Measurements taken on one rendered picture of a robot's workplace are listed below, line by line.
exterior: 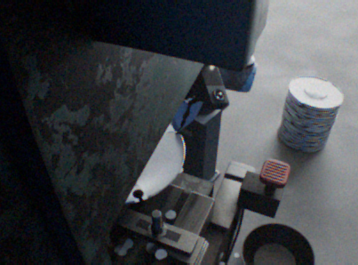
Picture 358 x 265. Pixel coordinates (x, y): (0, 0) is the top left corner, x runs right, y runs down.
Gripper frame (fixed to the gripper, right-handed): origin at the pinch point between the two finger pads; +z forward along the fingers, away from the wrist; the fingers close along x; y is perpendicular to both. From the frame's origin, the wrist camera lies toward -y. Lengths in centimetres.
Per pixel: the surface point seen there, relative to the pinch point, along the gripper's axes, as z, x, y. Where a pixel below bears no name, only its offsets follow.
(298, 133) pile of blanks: 37, -106, 43
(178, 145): 2.1, 1.2, -3.4
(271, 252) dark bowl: 62, -64, -5
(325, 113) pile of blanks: 19, -108, 37
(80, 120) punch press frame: -27, 33, -34
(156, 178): 4.6, 8.4, -10.4
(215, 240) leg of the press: 16.6, -6.0, -19.9
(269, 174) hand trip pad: -0.9, -13.9, -17.4
